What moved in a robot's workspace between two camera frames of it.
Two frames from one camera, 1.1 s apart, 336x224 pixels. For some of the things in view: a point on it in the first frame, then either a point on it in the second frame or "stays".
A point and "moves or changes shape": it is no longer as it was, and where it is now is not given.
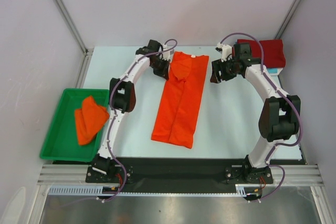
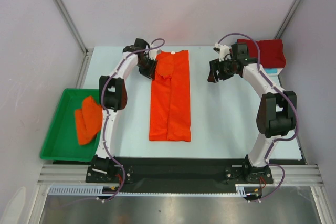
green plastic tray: x=61 y=142 stays
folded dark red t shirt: x=273 y=52 stays
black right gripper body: x=219 y=70 stays
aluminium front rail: x=63 y=174 stays
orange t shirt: x=179 y=115 moves or changes shape
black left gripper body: x=159 y=66 -> x=147 y=66
